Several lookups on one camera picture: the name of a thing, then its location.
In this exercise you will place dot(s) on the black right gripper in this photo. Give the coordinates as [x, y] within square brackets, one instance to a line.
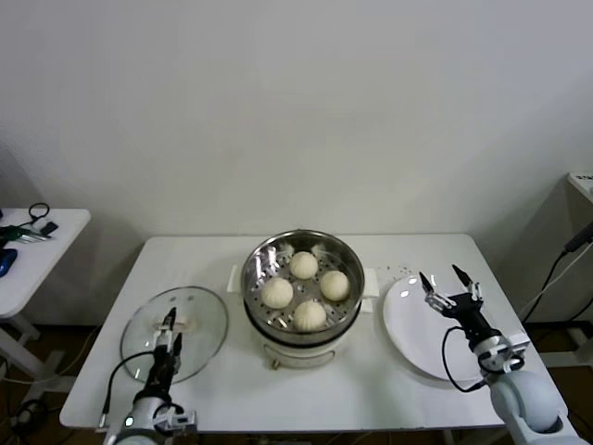
[470, 313]

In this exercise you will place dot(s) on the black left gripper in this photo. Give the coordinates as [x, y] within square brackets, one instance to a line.
[162, 371]

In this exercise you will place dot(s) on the round glass pot lid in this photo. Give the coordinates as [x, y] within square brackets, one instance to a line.
[208, 320]

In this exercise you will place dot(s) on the white steamed baozi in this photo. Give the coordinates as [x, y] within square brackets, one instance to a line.
[303, 265]
[309, 316]
[334, 285]
[278, 292]

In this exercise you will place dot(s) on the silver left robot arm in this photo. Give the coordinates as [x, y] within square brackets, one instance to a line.
[141, 412]

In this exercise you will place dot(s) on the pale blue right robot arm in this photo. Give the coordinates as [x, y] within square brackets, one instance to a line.
[523, 394]

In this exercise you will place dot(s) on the stainless steel steamer basket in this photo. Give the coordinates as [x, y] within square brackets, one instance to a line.
[345, 259]

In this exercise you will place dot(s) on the white round plate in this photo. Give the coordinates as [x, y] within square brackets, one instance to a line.
[414, 359]

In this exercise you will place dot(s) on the white electric cooker base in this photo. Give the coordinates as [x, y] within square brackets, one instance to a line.
[301, 357]

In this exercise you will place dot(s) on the white side table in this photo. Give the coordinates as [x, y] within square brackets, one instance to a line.
[55, 259]

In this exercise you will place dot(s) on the small black device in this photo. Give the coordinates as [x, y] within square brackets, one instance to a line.
[51, 227]

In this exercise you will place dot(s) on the blue plastic object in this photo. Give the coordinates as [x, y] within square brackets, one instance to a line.
[7, 262]

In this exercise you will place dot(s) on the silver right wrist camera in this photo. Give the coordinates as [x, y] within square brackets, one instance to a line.
[512, 345]

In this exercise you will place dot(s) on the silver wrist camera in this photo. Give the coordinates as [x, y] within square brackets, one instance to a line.
[512, 345]
[180, 419]

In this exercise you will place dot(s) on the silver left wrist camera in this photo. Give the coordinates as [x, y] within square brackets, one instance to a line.
[180, 419]

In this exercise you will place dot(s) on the white metal floor frame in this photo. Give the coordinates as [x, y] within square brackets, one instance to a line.
[581, 334]

